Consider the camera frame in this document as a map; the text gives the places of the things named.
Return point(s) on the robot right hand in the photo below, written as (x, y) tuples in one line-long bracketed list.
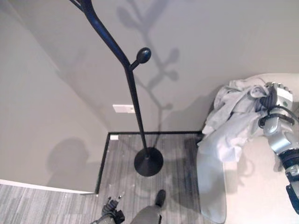
[(283, 96)]

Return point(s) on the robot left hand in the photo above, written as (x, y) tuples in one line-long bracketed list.
[(111, 205)]

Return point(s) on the light grey garment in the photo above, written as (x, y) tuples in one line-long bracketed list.
[(230, 130)]

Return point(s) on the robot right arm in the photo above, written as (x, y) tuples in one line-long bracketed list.
[(279, 137)]

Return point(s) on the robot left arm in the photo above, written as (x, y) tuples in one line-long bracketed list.
[(109, 218)]

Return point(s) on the black coat rack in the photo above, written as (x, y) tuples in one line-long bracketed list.
[(132, 88)]

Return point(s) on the robot dark foot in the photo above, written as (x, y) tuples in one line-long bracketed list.
[(160, 198)]

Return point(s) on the small white floor-level plate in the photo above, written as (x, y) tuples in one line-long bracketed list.
[(114, 137)]

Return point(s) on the white wall outlet plate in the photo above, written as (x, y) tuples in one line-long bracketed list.
[(123, 108)]

